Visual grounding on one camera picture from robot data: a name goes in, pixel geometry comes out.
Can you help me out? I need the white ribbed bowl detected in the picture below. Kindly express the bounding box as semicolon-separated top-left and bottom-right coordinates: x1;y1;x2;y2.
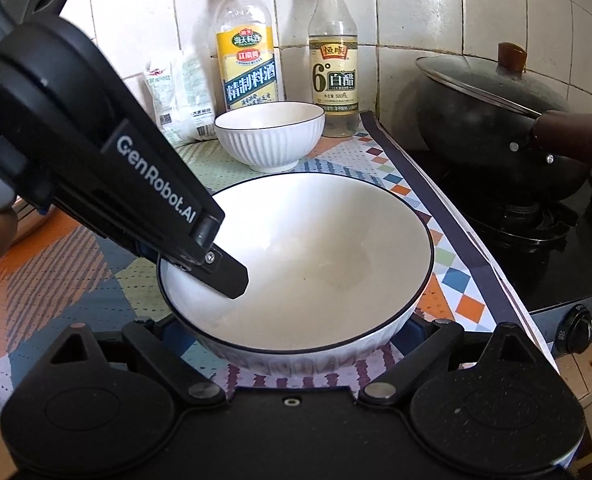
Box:
214;101;326;174
156;172;435;377

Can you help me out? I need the black gas stove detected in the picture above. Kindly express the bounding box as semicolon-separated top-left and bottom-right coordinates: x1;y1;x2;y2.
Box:
410;147;592;361

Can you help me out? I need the glass wok lid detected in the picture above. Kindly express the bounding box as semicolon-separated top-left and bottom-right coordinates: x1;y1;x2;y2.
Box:
415;42;546;122

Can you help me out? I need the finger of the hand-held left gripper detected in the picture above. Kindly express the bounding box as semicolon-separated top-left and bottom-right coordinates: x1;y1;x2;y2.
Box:
175;242;249;301

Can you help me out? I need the black wok with wooden handle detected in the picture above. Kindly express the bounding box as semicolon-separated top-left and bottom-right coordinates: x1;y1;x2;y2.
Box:
415;72;592;202

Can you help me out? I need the patchwork checked table cloth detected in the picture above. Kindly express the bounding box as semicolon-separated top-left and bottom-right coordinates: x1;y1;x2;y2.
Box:
0;110;563;402

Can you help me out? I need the white vinegar bottle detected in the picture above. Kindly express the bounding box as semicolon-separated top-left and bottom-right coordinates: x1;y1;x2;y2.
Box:
308;0;361;139

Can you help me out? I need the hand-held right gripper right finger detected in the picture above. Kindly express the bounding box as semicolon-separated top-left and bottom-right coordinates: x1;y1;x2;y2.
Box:
358;316;552;408

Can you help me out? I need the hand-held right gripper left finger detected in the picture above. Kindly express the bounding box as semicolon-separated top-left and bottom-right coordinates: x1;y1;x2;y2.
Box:
48;316;229;408

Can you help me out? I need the white salt bag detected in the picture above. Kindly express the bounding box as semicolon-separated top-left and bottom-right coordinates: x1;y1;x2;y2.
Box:
144;44;217;143

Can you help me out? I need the yellow label cooking wine bottle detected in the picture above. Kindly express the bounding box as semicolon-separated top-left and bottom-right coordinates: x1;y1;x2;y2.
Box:
215;0;282;114

